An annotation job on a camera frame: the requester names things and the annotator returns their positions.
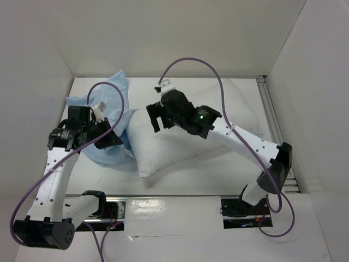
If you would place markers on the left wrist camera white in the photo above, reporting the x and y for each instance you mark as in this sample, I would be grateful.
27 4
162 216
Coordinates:
98 112

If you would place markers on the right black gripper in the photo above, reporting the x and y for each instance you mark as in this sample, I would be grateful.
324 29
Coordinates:
158 113

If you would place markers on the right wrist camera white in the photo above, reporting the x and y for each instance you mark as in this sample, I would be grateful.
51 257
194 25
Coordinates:
164 87

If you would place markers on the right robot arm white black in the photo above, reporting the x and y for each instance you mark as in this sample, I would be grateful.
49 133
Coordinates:
274 160

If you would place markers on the aluminium rail frame right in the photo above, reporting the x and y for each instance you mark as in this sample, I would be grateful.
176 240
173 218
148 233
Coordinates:
291 184

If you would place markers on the light blue pillowcase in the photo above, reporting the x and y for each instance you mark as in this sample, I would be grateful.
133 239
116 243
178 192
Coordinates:
119 154

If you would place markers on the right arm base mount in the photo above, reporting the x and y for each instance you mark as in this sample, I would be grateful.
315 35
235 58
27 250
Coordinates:
236 216

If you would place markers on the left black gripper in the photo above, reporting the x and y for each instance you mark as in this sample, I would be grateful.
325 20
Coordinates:
110 139

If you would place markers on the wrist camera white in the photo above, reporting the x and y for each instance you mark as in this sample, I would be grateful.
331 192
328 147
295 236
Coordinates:
98 112
164 87

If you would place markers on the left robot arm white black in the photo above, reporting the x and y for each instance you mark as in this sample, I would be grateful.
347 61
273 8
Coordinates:
50 223

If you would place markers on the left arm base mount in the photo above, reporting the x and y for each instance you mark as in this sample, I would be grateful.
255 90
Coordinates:
113 217

